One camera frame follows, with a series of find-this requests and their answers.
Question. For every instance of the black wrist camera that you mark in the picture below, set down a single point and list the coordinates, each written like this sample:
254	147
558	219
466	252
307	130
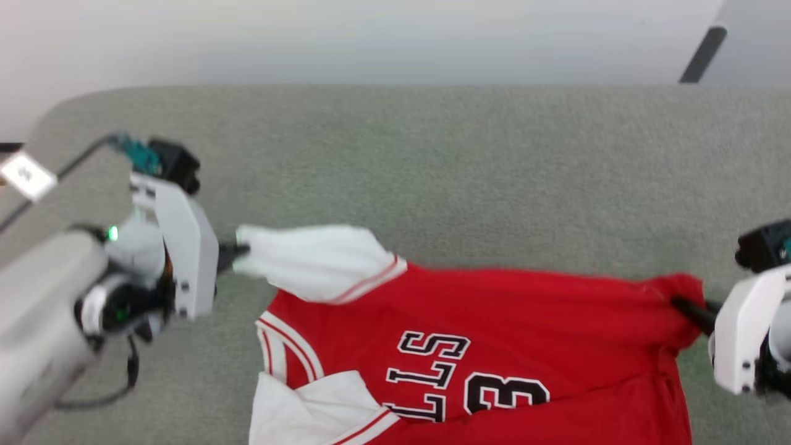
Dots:
176	164
763	244

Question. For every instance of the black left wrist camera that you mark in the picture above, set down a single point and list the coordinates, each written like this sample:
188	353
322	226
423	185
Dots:
176	164

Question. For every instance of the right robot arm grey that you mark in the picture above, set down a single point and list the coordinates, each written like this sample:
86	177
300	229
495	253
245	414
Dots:
780	346

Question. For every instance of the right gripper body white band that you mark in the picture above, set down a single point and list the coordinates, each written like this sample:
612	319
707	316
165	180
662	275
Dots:
738	334

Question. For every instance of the grey partition panel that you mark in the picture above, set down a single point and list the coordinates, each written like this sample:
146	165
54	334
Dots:
760	37

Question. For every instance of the black post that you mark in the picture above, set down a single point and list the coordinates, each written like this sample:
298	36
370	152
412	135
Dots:
702	55

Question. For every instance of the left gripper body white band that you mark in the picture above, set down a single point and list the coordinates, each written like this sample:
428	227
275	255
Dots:
185	247

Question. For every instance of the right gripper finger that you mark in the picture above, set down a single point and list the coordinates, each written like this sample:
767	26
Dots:
698	321
701	308

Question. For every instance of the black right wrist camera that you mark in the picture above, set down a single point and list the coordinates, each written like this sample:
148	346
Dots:
763	244

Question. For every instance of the red and white jersey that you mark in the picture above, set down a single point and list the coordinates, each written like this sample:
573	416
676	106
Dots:
494	315

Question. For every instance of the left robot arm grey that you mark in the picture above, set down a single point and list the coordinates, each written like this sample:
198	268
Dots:
43	309

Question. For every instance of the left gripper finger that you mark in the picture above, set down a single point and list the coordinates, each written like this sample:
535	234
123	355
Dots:
232	250
226	264

